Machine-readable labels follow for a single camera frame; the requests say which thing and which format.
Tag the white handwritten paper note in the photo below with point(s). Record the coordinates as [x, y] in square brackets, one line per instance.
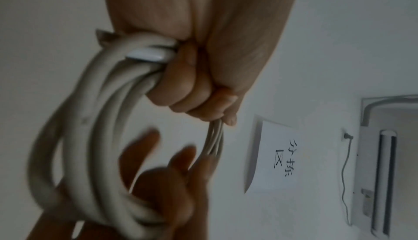
[277, 156]

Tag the person's left hand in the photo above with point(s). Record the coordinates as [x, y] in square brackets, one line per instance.
[202, 14]

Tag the white air conditioner pipe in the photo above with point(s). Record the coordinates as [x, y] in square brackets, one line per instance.
[392, 102]

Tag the person's right hand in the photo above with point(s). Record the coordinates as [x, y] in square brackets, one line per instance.
[163, 187]

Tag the white wall air conditioner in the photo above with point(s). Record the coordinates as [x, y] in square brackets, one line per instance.
[365, 161]

